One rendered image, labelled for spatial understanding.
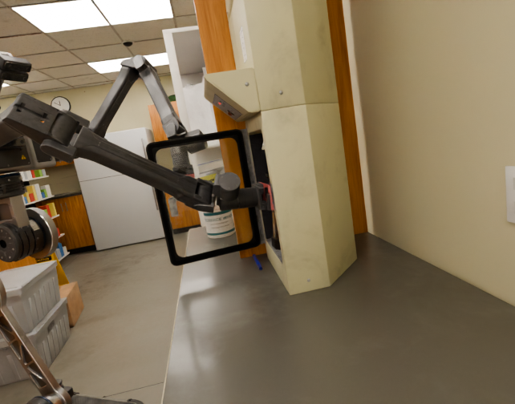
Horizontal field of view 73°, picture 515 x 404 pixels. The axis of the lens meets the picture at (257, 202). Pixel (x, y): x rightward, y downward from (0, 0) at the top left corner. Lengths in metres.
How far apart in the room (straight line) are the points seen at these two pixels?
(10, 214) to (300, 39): 1.15
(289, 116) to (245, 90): 0.12
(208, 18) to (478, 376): 1.15
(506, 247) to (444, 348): 0.28
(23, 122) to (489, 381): 0.97
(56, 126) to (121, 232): 5.14
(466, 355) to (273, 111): 0.61
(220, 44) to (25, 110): 0.62
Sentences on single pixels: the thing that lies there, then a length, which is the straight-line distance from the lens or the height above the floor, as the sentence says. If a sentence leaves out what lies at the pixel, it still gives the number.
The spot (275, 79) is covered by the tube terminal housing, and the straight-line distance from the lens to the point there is 0.86.
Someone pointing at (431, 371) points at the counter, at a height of 0.94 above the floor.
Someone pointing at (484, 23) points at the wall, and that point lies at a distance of 0.88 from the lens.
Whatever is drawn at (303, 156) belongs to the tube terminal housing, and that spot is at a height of 1.29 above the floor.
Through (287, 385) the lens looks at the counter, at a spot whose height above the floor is 0.94.
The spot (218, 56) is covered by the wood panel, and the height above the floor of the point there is 1.63.
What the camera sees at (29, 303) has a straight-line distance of 2.91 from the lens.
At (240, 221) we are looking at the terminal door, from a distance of 1.17.
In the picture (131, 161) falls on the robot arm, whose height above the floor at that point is 1.34.
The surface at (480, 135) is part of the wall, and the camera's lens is 0.89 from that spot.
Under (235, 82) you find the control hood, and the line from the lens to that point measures 0.85.
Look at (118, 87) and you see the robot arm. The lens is 1.56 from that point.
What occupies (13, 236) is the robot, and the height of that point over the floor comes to 1.16.
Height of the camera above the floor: 1.35
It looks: 10 degrees down
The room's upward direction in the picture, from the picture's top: 10 degrees counter-clockwise
